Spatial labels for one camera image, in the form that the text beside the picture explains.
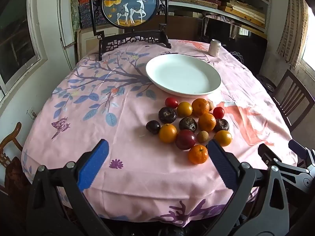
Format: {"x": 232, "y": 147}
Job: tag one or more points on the white oval plate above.
{"x": 183, "y": 75}

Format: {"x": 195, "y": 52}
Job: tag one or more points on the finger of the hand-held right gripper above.
{"x": 298, "y": 148}
{"x": 267, "y": 152}

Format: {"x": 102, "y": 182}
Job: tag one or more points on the white drink can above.
{"x": 215, "y": 48}

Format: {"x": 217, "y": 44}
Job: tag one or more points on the woven window blind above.
{"x": 292, "y": 29}

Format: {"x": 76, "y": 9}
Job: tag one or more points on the white shelf unit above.
{"x": 246, "y": 9}

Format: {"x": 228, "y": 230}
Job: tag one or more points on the dark water chestnut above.
{"x": 187, "y": 124}
{"x": 221, "y": 125}
{"x": 167, "y": 115}

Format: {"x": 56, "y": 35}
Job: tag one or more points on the beige framed panel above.
{"x": 86, "y": 41}

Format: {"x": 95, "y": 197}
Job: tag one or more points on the round deer screen on stand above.
{"x": 130, "y": 2}

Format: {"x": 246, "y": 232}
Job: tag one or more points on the black wheel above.
{"x": 267, "y": 84}

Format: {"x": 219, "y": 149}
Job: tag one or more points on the pink floral cloth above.
{"x": 219, "y": 18}

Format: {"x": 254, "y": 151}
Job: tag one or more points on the brown longan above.
{"x": 202, "y": 136}
{"x": 211, "y": 105}

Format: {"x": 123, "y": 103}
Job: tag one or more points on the red cherry tomato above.
{"x": 218, "y": 112}
{"x": 171, "y": 102}

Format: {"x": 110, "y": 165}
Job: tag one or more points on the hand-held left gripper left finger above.
{"x": 96, "y": 164}

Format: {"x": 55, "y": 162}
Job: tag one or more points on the dark wooden slatted chair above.
{"x": 291, "y": 98}

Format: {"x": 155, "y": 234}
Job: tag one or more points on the carved brown wooden chair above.
{"x": 11, "y": 152}

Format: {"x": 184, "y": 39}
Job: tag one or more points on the mandarin orange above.
{"x": 198, "y": 154}
{"x": 200, "y": 107}
{"x": 207, "y": 122}

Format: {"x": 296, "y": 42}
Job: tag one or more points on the dark purple plum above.
{"x": 153, "y": 127}

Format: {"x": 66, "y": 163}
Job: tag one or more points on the red plum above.
{"x": 185, "y": 139}

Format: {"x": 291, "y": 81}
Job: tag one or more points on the white framed window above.
{"x": 17, "y": 41}

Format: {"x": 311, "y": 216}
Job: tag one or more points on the stack of wooden boards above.
{"x": 246, "y": 11}

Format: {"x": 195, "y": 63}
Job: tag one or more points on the wall socket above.
{"x": 31, "y": 113}

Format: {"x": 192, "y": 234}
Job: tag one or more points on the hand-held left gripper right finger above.
{"x": 221, "y": 162}

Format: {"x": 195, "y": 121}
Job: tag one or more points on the black cabinet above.
{"x": 246, "y": 46}

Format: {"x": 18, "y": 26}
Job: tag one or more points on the pink printed tablecloth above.
{"x": 128, "y": 132}

